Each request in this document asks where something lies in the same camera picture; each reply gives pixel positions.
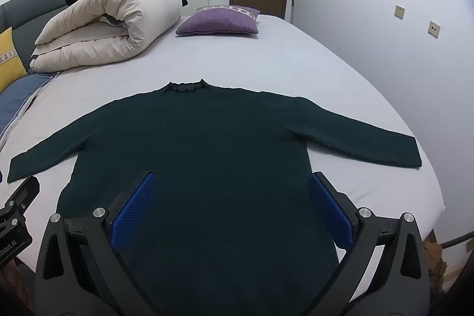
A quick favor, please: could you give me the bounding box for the bed with white sheet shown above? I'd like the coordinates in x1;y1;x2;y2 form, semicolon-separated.
0;14;445;316

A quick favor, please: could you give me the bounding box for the purple pillow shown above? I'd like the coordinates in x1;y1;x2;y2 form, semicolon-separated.
175;5;260;36

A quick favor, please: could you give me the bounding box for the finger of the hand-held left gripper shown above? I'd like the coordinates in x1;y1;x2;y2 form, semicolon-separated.
5;175;40;216

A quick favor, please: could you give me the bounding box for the black cable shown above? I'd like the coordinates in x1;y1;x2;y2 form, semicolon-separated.
441;229;474;248

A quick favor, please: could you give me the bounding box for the rolled beige duvet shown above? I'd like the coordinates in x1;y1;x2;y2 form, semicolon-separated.
31;0;182;74

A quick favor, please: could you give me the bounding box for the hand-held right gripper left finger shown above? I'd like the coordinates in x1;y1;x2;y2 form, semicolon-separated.
33;171;174;316

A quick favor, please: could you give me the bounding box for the grey padded headboard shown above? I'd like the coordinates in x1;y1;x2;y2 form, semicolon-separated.
0;0;73;68

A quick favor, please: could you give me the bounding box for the blue blanket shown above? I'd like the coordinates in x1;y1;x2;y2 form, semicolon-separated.
0;72;60;150

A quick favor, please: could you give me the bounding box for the yellow pillow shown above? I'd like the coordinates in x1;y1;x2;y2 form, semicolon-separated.
0;27;28;94

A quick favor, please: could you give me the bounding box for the brown cardboard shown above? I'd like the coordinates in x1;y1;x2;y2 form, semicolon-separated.
424;232;449;291

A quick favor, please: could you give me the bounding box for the dark green sweater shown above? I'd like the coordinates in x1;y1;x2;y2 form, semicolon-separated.
7;78;423;316

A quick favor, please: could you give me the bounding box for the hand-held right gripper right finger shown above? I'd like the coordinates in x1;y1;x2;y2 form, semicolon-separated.
304;171;432;316

